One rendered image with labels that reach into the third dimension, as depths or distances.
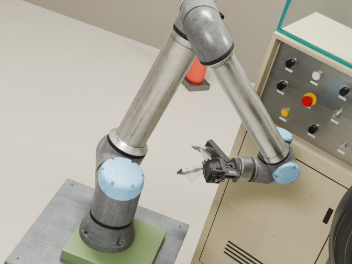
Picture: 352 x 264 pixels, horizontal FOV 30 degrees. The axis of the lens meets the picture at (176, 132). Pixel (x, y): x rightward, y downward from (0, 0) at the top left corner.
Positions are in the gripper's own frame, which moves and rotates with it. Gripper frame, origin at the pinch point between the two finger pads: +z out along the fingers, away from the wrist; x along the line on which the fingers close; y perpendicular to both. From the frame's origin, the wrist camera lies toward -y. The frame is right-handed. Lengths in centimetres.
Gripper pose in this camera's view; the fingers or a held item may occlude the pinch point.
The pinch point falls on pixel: (183, 157)
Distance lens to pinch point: 228.7
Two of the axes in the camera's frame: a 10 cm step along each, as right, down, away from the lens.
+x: -3.4, 6.6, 6.7
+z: -9.2, -1.1, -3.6
